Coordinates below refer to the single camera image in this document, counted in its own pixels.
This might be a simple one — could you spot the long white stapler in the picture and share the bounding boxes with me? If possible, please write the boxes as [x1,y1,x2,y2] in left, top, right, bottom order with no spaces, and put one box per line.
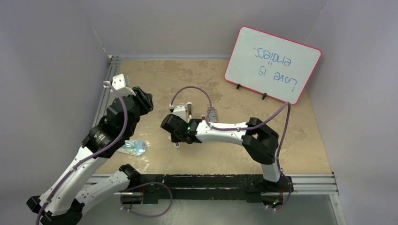
[186,102,193,122]

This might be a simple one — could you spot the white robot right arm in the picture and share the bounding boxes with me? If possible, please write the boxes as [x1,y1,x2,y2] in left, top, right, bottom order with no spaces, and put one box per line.
[161,114,282,191]

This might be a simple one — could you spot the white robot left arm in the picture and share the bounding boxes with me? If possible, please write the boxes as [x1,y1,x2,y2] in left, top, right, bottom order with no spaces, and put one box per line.
[27,86,153,225]

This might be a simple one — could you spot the blue hair clip package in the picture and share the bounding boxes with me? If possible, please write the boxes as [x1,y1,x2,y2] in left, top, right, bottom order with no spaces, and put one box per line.
[117,139,147,157]

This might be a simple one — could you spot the pink framed whiteboard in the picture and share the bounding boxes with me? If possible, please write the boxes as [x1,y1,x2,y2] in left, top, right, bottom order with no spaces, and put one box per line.
[224,26,322,105]

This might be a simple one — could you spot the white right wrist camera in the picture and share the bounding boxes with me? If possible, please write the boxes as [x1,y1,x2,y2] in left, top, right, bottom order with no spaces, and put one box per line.
[169,104,187,121]

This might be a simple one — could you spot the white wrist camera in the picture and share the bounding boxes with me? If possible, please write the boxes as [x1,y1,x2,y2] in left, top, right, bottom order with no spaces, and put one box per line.
[111,74,136,97]
[169,104,187,121]

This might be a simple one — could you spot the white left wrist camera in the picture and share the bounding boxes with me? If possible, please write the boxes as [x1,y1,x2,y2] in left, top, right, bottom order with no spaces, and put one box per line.
[111,74,136,97]

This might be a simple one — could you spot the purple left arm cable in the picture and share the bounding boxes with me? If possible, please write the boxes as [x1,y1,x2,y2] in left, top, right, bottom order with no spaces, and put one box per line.
[35,82,173,225]

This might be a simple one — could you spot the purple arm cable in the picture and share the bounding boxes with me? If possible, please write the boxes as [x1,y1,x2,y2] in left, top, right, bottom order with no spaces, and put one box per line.
[35,82,173,225]
[169,86,291,212]

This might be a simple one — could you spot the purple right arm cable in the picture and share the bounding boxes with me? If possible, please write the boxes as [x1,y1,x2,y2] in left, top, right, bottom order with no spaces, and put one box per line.
[169,86,291,212]

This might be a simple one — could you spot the aluminium frame rails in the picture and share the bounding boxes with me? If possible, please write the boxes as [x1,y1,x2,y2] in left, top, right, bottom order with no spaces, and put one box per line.
[55,55,347,225]

